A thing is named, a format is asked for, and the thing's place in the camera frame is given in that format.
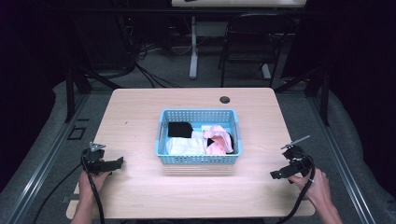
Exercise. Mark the person's right hand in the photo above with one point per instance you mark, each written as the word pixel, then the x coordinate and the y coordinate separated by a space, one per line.
pixel 314 188

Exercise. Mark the blue plastic basket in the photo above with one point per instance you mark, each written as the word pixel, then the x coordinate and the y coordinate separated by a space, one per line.
pixel 199 159

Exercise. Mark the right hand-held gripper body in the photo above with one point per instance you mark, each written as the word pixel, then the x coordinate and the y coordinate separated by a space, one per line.
pixel 298 158

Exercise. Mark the white desk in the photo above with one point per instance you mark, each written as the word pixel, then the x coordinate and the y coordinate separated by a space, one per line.
pixel 238 2

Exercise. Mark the person's left hand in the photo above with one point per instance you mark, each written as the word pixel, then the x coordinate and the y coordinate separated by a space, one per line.
pixel 90 183

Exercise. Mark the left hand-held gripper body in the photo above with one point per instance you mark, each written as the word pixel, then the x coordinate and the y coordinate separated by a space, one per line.
pixel 95 157

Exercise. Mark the dark cloth under pink cloth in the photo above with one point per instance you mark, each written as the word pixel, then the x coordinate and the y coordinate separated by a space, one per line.
pixel 231 141

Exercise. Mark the black chair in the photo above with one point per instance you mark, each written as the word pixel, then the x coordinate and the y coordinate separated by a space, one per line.
pixel 255 46

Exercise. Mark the small white cloth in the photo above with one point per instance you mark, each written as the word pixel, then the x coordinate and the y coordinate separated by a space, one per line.
pixel 206 128

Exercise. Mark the aluminium floor rail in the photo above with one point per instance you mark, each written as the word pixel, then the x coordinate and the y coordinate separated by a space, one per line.
pixel 46 161
pixel 339 161

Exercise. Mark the black metal stand frame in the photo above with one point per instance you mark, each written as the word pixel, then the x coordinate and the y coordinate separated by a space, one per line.
pixel 323 93
pixel 71 93

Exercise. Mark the black cloth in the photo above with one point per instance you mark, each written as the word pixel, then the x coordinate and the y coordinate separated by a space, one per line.
pixel 180 129

